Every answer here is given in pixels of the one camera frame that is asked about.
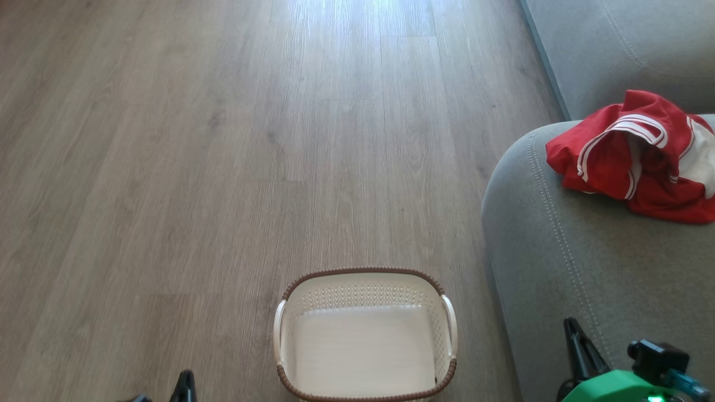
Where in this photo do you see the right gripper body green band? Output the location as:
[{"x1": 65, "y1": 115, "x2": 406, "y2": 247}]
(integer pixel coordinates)
[{"x1": 559, "y1": 368, "x2": 690, "y2": 402}]

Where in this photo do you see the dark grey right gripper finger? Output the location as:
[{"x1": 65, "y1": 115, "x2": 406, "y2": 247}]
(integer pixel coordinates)
[{"x1": 557, "y1": 317, "x2": 611, "y2": 401}]

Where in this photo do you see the red garment with white stripes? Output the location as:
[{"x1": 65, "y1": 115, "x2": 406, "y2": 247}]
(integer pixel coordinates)
[{"x1": 545, "y1": 89, "x2": 715, "y2": 225}]

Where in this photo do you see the cream laundry basket brown rim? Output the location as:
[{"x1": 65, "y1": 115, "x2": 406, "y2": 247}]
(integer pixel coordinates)
[{"x1": 273, "y1": 267, "x2": 459, "y2": 402}]

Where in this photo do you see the grey sofa seat module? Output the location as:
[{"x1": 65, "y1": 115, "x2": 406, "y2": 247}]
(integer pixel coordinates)
[{"x1": 519, "y1": 0, "x2": 715, "y2": 121}]

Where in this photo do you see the grey fabric sofa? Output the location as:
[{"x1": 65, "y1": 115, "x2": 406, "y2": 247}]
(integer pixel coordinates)
[{"x1": 482, "y1": 114, "x2": 715, "y2": 402}]

